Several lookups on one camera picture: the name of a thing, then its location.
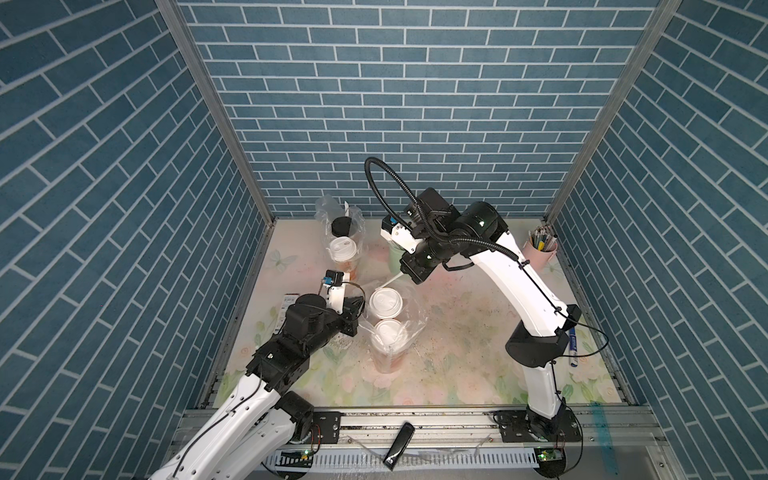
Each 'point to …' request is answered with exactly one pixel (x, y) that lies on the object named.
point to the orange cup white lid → (344, 253)
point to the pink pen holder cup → (539, 253)
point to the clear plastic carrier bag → (329, 207)
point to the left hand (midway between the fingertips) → (371, 301)
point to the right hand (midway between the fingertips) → (405, 269)
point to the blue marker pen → (573, 348)
